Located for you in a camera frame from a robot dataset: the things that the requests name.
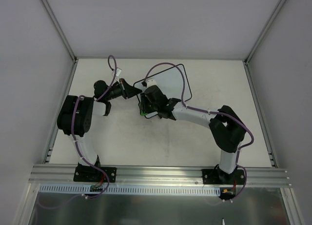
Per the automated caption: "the green whiteboard eraser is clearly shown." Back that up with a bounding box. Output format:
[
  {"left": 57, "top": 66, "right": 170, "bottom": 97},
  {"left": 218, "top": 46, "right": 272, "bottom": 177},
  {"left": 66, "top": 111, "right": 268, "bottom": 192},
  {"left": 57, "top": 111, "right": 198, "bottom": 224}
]
[{"left": 138, "top": 103, "right": 147, "bottom": 116}]

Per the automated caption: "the small black-framed whiteboard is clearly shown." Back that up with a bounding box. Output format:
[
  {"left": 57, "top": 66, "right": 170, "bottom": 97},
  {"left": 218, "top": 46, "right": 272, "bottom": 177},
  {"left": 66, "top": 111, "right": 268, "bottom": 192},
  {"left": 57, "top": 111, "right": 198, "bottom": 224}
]
[{"left": 133, "top": 63, "right": 192, "bottom": 120}]

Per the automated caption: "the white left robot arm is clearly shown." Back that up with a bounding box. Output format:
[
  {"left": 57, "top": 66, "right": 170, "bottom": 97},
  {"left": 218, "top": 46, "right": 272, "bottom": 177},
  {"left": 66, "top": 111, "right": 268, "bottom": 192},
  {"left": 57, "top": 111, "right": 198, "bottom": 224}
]
[{"left": 57, "top": 78, "right": 142, "bottom": 181}]

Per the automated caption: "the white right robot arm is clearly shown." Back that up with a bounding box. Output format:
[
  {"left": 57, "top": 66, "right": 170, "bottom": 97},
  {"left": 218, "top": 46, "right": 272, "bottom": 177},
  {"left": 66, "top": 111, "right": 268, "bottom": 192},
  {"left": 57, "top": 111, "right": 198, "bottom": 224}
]
[{"left": 139, "top": 85, "right": 246, "bottom": 184}]

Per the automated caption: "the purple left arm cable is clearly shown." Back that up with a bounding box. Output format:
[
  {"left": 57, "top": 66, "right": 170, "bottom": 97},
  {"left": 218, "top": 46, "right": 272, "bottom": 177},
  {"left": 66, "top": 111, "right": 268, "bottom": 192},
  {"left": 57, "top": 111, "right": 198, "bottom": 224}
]
[{"left": 36, "top": 54, "right": 121, "bottom": 209}]

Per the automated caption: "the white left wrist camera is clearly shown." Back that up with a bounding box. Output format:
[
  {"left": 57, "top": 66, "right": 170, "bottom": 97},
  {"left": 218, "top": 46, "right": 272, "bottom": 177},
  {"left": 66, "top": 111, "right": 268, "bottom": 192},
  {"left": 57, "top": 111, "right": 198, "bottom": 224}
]
[{"left": 112, "top": 67, "right": 122, "bottom": 78}]

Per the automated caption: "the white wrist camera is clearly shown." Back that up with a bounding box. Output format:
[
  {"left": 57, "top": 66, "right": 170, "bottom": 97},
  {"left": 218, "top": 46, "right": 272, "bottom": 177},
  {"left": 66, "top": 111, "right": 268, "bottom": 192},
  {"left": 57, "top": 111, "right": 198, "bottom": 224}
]
[
  {"left": 141, "top": 79, "right": 157, "bottom": 88},
  {"left": 112, "top": 67, "right": 122, "bottom": 78}
]

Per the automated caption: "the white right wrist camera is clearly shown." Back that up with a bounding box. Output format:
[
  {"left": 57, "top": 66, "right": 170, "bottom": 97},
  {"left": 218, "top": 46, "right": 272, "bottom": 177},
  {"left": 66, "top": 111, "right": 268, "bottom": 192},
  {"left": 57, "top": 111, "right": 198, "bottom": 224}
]
[{"left": 141, "top": 79, "right": 157, "bottom": 88}]

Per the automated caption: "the white slotted cable duct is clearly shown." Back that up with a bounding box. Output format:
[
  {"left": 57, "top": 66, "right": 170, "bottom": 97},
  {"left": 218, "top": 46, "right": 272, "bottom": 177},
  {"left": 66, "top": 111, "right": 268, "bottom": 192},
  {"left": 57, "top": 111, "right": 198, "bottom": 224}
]
[{"left": 39, "top": 184, "right": 221, "bottom": 197}]

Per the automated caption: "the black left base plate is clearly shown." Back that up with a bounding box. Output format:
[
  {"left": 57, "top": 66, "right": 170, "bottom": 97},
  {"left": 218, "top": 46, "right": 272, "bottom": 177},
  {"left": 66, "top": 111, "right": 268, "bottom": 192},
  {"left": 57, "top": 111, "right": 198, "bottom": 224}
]
[{"left": 73, "top": 164, "right": 117, "bottom": 183}]

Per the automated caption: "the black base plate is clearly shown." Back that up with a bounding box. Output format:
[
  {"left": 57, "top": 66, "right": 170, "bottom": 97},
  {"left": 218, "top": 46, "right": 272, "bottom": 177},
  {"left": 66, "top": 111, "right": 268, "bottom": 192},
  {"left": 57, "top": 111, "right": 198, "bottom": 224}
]
[
  {"left": 201, "top": 168, "right": 246, "bottom": 185},
  {"left": 73, "top": 164, "right": 117, "bottom": 183}
]

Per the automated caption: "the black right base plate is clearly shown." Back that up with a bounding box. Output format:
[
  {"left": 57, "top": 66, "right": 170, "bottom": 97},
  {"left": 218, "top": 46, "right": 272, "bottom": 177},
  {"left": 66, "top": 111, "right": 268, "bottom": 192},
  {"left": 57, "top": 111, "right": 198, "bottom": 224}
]
[{"left": 201, "top": 168, "right": 246, "bottom": 185}]

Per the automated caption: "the aluminium mounting rail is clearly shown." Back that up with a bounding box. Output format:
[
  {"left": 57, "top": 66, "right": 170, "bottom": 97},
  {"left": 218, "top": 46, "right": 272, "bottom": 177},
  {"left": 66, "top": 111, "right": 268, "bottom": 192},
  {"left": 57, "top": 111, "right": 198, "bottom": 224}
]
[{"left": 28, "top": 164, "right": 292, "bottom": 188}]

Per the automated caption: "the left aluminium frame post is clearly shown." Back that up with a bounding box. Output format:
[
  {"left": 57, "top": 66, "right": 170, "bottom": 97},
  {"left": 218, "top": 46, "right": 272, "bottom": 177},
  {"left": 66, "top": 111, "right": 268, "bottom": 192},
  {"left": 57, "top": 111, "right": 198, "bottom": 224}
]
[{"left": 40, "top": 0, "right": 77, "bottom": 62}]

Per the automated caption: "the aluminium frame post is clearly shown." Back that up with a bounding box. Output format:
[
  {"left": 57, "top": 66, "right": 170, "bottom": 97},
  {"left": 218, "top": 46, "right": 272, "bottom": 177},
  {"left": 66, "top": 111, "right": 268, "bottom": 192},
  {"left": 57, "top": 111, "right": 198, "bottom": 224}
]
[
  {"left": 40, "top": 0, "right": 77, "bottom": 62},
  {"left": 243, "top": 0, "right": 293, "bottom": 64}
]

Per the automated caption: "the right aluminium frame post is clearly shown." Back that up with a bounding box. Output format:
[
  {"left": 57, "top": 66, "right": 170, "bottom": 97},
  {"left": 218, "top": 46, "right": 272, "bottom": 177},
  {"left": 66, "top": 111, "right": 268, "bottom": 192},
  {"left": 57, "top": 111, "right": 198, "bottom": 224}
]
[{"left": 243, "top": 0, "right": 293, "bottom": 64}]

